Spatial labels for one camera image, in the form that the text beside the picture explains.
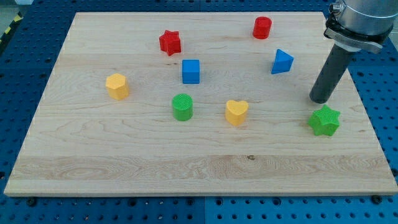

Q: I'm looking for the yellow hexagon block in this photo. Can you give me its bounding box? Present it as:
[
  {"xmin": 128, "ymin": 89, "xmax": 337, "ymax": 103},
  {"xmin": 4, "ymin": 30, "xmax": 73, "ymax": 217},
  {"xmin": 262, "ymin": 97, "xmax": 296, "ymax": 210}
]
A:
[{"xmin": 106, "ymin": 73, "xmax": 130, "ymax": 100}]

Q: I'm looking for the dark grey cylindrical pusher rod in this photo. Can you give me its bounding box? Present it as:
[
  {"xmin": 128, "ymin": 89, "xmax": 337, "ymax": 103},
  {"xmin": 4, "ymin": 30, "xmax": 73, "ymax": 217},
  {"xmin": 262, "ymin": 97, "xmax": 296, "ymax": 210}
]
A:
[{"xmin": 309, "ymin": 44, "xmax": 355, "ymax": 104}]

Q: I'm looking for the green cylinder block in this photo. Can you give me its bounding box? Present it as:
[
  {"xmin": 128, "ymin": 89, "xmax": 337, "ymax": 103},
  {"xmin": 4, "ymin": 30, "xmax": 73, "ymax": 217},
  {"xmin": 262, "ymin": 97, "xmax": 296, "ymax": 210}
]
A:
[{"xmin": 172, "ymin": 93, "xmax": 193, "ymax": 121}]

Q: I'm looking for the green star block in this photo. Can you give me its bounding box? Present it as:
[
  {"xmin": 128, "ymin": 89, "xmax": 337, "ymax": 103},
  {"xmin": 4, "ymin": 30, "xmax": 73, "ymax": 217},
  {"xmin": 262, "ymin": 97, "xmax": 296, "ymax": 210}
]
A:
[{"xmin": 308, "ymin": 105, "xmax": 340, "ymax": 136}]

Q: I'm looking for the red cylinder block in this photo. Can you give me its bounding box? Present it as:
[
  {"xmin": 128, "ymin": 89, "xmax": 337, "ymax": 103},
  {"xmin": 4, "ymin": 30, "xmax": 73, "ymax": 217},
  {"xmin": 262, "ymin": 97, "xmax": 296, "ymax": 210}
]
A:
[{"xmin": 252, "ymin": 16, "xmax": 272, "ymax": 39}]

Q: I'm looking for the blue triangle block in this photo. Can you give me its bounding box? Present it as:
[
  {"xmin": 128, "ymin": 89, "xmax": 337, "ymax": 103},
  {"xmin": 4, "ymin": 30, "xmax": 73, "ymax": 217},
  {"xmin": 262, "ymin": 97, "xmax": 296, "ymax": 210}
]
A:
[{"xmin": 271, "ymin": 49, "xmax": 294, "ymax": 74}]

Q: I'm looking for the yellow heart block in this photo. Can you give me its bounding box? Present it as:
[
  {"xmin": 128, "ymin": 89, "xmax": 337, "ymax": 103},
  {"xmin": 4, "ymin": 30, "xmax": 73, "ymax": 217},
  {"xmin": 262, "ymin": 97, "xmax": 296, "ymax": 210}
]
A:
[{"xmin": 224, "ymin": 100, "xmax": 249, "ymax": 126}]

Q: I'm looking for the red star block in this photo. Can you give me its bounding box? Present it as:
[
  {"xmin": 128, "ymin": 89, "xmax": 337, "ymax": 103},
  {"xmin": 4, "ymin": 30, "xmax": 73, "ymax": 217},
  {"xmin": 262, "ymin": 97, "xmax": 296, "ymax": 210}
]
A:
[{"xmin": 159, "ymin": 30, "xmax": 182, "ymax": 56}]

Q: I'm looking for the black yellow hazard tape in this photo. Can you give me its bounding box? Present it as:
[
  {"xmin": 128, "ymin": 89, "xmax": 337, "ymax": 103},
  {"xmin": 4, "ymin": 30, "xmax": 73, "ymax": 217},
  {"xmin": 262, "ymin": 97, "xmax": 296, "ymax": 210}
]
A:
[{"xmin": 1, "ymin": 11, "xmax": 24, "ymax": 45}]

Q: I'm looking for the blue cube block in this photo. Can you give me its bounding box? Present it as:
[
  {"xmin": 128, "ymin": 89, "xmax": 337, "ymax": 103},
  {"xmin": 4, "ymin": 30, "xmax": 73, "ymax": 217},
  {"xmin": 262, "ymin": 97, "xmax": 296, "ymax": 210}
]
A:
[{"xmin": 182, "ymin": 59, "xmax": 200, "ymax": 84}]

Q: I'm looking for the light wooden board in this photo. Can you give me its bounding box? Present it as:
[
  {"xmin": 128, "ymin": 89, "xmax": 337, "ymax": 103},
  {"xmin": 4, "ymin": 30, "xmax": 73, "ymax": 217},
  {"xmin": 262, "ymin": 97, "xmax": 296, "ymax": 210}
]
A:
[{"xmin": 4, "ymin": 12, "xmax": 397, "ymax": 197}]

